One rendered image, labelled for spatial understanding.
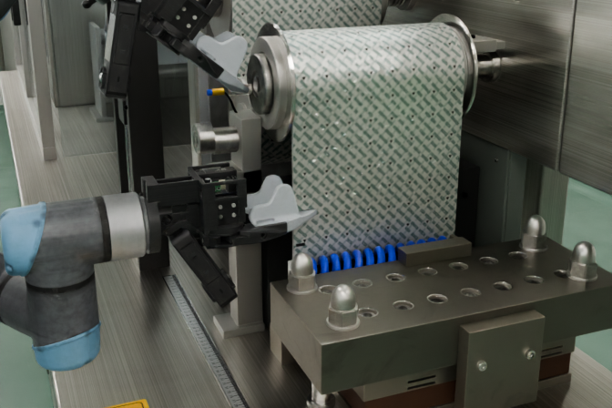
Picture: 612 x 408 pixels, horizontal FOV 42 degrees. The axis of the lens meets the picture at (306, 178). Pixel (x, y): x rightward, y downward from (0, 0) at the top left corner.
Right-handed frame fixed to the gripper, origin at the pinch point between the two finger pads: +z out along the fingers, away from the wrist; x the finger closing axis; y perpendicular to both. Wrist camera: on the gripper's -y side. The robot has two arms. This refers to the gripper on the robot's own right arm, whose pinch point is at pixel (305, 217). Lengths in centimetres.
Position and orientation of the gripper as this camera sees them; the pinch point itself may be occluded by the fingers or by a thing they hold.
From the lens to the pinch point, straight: 99.6
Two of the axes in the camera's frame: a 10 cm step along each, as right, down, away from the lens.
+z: 9.3, -1.2, 3.5
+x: -3.7, -2.9, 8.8
